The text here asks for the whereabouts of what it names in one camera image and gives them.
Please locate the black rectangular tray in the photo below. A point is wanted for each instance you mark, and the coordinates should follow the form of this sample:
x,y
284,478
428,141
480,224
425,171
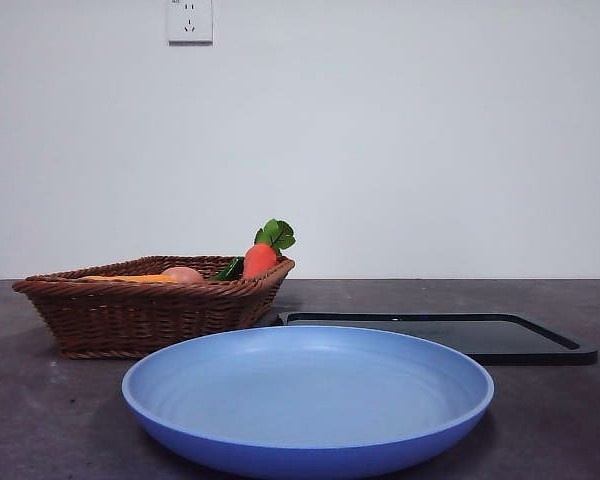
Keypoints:
x,y
530,345

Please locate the dark green vegetable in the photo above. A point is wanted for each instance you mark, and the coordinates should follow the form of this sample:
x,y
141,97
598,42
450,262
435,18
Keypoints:
x,y
232,270

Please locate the blue round plate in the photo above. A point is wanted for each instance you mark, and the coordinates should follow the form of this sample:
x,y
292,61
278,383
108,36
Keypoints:
x,y
305,400

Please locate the orange-yellow corn cob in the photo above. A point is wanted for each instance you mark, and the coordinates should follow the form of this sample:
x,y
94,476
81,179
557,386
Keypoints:
x,y
130,278

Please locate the orange carrot with green leaves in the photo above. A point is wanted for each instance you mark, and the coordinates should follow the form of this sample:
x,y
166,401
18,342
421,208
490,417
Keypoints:
x,y
259,260

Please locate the brown wicker basket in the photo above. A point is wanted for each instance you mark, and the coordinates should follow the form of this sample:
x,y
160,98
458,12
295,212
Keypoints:
x,y
130,320

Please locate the white wall socket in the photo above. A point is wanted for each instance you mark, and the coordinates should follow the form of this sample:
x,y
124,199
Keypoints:
x,y
190,22

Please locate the pale brown egg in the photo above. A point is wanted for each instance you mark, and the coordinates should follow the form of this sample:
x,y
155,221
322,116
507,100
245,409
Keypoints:
x,y
182,275

